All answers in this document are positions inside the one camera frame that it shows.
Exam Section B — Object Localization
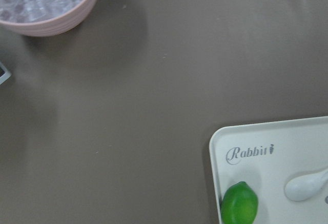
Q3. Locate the white ceramic spoon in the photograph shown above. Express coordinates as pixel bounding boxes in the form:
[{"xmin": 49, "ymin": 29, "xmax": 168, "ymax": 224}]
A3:
[{"xmin": 284, "ymin": 168, "xmax": 327, "ymax": 201}]

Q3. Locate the pink bowl with ice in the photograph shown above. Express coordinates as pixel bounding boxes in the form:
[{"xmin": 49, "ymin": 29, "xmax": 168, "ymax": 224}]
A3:
[{"xmin": 1, "ymin": 0, "xmax": 97, "ymax": 37}]

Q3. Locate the cream rectangular tray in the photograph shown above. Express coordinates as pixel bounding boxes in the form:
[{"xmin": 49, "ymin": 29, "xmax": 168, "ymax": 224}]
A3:
[{"xmin": 209, "ymin": 116, "xmax": 327, "ymax": 223}]

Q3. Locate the green lime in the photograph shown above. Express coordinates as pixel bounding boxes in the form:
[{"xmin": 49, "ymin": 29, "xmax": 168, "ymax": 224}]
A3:
[{"xmin": 220, "ymin": 181, "xmax": 258, "ymax": 224}]

